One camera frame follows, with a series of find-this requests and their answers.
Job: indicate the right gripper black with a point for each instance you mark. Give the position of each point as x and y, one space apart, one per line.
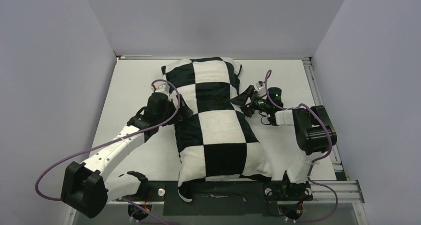
241 100

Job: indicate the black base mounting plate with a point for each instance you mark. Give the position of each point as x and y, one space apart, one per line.
235 198

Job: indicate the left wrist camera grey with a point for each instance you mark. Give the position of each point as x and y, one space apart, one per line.
163 88

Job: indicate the black white checkered pillowcase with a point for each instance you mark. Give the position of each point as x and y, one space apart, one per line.
216 143

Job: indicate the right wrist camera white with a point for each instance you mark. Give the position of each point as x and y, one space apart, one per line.
260 86

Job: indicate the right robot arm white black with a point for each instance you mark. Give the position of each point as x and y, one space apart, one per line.
314 132

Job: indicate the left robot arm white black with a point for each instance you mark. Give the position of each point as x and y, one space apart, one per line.
88 186

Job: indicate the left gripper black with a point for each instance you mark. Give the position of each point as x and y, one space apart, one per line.
182 113

